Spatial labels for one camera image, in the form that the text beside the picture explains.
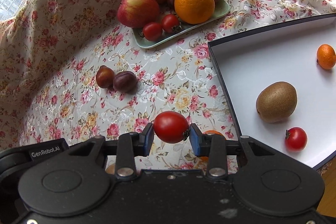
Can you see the red yellow apple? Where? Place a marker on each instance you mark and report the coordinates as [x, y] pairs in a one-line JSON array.
[[137, 13]]

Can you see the large dekopon orange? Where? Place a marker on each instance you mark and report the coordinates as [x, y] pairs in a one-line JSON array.
[[194, 11]]

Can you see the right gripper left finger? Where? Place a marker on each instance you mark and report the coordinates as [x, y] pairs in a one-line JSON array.
[[126, 148]]

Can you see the cherry tomato on tray left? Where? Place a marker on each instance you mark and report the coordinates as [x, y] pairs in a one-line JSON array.
[[152, 31]]

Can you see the floral tablecloth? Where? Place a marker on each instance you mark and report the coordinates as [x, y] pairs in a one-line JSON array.
[[52, 49]]

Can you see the tangerine under gripper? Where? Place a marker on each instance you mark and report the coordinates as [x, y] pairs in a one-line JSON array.
[[214, 132]]

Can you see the black box white inside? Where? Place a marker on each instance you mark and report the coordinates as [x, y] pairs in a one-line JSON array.
[[248, 62]]

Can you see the dark purple plum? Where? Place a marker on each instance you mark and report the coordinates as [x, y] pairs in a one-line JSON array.
[[124, 81]]

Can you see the small tangerine in box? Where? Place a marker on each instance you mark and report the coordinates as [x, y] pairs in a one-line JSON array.
[[326, 56]]

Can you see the pale green tray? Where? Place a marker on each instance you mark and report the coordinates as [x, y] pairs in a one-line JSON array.
[[221, 9]]

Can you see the red cherry tomato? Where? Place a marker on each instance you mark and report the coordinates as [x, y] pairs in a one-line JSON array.
[[171, 127]]

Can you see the cherry tomato on tray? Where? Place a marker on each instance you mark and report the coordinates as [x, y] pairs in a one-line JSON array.
[[170, 24], [152, 31]]

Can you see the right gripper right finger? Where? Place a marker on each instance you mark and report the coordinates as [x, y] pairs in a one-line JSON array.
[[216, 148]]

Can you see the brown kiwi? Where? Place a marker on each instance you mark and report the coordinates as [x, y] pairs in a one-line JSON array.
[[111, 169], [276, 102]]

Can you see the cherry tomato in box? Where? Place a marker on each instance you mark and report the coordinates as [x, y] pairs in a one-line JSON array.
[[295, 139]]

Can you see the reddish brown plum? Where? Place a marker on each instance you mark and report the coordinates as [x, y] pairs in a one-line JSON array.
[[104, 77]]

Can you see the cherry tomato on tray right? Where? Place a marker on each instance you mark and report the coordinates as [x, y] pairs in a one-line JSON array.
[[170, 24]]

